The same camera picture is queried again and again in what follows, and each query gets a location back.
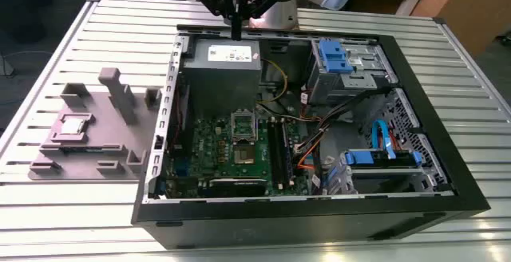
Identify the grey power supply unit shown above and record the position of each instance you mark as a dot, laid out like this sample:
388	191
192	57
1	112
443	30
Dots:
223	73

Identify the silver topped CPU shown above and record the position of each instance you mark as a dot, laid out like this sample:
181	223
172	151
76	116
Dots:
72	126

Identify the black CPU socket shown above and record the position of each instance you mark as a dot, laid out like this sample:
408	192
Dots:
244	155

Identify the green motherboard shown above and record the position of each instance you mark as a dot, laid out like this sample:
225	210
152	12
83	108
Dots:
207	154

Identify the silver metal disk bay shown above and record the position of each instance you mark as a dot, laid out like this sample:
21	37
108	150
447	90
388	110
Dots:
383	170

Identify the hard disk in blue carrier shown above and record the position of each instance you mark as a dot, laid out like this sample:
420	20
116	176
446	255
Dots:
359	158

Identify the blue plastic drive latch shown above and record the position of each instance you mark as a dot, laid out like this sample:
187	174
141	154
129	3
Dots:
332	55

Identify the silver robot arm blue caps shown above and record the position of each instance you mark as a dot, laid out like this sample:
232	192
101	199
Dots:
275	10

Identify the silver metal drive cage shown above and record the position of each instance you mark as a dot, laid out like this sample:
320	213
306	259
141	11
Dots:
359	79

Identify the black RAM slot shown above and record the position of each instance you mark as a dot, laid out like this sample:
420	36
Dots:
275	151
286	151
280	151

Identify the black graphics card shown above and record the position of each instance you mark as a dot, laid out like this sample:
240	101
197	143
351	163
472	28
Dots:
235	188

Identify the wooden cabinet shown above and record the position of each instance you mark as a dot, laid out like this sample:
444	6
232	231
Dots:
471	10

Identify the yellow board power connector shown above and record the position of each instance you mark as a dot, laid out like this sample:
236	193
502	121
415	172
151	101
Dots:
217	130

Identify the blue expansion slot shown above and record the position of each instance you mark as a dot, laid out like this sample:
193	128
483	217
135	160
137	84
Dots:
183	168

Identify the RAM stick with label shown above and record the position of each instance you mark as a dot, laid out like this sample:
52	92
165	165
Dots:
80	150

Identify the grey parts rack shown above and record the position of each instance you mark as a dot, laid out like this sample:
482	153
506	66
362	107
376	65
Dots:
99	142

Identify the black office chair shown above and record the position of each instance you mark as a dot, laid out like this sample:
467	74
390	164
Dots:
28	25

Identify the black PC case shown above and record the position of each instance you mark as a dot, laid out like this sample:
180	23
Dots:
303	214

